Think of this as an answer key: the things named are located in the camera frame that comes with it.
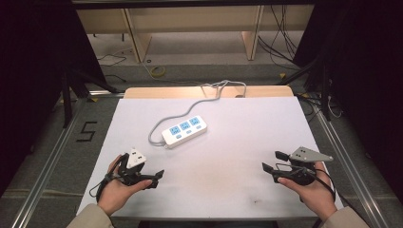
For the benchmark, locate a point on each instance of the aluminium floor rail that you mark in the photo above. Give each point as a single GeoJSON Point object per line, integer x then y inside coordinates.
{"type": "Point", "coordinates": [348, 164]}
{"type": "Point", "coordinates": [44, 164]}

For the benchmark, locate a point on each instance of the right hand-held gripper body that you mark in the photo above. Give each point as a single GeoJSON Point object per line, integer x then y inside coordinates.
{"type": "Point", "coordinates": [305, 156]}

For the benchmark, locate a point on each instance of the white table cover sheet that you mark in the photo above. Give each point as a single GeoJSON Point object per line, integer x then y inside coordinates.
{"type": "Point", "coordinates": [221, 177]}

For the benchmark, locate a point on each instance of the person's right hand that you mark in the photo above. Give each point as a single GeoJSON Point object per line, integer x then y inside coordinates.
{"type": "Point", "coordinates": [313, 194]}

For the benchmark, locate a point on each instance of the white power strip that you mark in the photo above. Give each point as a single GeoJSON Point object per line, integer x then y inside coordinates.
{"type": "Point", "coordinates": [184, 131]}

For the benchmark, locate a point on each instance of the black curtain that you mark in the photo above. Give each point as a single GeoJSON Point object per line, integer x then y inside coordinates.
{"type": "Point", "coordinates": [34, 79]}
{"type": "Point", "coordinates": [364, 79]}

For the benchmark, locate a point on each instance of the light wooden bench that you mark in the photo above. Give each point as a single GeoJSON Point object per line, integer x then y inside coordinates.
{"type": "Point", "coordinates": [196, 22]}

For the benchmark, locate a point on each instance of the person's left hand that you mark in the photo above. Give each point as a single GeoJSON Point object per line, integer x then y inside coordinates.
{"type": "Point", "coordinates": [117, 193]}

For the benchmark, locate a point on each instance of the yellow tape roll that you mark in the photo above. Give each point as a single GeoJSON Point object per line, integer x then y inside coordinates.
{"type": "Point", "coordinates": [157, 71]}

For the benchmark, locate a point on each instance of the black metal stand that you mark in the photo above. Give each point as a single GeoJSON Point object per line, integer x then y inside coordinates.
{"type": "Point", "coordinates": [71, 91]}
{"type": "Point", "coordinates": [318, 79]}

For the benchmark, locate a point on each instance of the wooden table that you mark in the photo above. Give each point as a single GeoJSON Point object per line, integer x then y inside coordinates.
{"type": "Point", "coordinates": [177, 92]}

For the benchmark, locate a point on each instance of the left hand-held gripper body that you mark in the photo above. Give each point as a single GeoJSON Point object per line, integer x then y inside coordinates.
{"type": "Point", "coordinates": [135, 160]}

